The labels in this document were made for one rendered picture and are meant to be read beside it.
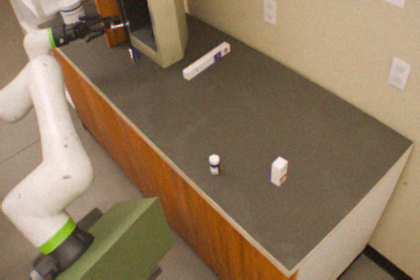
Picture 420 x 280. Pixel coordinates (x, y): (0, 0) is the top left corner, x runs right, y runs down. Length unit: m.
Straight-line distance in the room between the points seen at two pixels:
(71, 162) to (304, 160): 0.77
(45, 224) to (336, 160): 0.94
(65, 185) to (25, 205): 0.13
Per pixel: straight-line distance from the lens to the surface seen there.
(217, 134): 1.41
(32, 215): 1.04
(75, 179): 0.95
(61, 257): 1.06
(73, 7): 2.28
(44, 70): 1.22
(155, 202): 0.95
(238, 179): 1.27
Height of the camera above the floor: 1.96
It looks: 44 degrees down
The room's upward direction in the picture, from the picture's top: 7 degrees counter-clockwise
